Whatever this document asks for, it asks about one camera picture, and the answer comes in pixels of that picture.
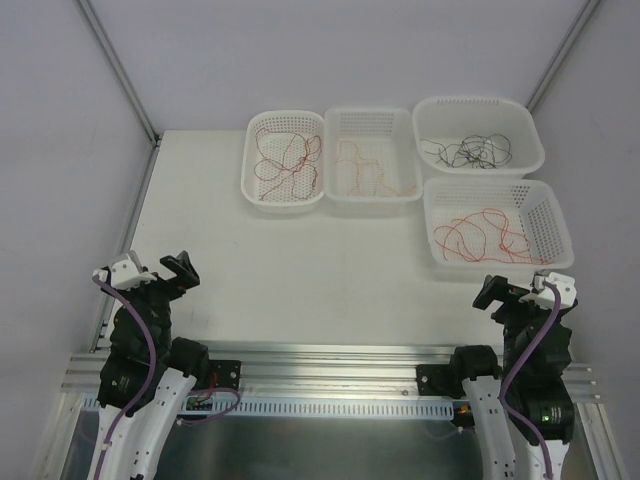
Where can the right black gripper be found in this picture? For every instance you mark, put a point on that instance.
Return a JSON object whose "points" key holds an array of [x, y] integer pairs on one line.
{"points": [[509, 302]]}

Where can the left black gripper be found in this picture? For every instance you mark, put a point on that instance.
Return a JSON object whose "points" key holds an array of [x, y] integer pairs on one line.
{"points": [[163, 285]]}

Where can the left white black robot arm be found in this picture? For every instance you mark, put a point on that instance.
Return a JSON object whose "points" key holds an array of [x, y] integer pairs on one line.
{"points": [[148, 372]]}

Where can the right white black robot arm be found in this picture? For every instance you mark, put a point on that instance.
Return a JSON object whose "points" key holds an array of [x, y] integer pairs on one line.
{"points": [[523, 413]]}

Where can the large perforated white basket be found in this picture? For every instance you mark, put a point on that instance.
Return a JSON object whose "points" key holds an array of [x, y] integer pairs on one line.
{"points": [[504, 224]]}

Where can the rounded perforated white basket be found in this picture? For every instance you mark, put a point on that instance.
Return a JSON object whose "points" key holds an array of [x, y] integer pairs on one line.
{"points": [[282, 167]]}

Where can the solid white tub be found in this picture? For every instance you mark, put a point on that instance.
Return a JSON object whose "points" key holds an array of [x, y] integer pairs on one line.
{"points": [[481, 136]]}

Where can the translucent middle white basket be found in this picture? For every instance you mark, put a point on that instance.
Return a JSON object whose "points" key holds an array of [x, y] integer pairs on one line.
{"points": [[370, 165]]}

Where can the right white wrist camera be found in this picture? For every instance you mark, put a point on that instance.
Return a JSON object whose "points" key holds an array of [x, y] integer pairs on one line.
{"points": [[546, 285]]}

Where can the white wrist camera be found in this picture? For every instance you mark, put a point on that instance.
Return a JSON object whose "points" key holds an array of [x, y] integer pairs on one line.
{"points": [[125, 272], [546, 285]]}

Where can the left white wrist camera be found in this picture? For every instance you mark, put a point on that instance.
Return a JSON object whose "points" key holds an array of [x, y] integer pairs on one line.
{"points": [[125, 272]]}

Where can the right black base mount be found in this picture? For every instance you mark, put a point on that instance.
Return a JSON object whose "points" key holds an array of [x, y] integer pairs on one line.
{"points": [[436, 380]]}

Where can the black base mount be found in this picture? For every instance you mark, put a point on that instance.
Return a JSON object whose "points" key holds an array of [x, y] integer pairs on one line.
{"points": [[225, 374], [436, 380]]}

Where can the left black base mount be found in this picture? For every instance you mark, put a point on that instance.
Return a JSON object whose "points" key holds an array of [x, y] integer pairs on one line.
{"points": [[225, 374]]}

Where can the left aluminium frame post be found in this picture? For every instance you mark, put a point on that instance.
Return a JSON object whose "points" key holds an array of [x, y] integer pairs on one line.
{"points": [[91, 17]]}

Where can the aluminium frame post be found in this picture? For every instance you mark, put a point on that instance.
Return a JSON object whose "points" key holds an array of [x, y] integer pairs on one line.
{"points": [[561, 54], [91, 17]]}

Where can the white slotted cable duct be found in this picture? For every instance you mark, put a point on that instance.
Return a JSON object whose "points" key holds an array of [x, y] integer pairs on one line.
{"points": [[416, 409]]}

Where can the right aluminium frame post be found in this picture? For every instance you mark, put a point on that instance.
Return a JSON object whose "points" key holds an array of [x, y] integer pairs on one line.
{"points": [[561, 54]]}

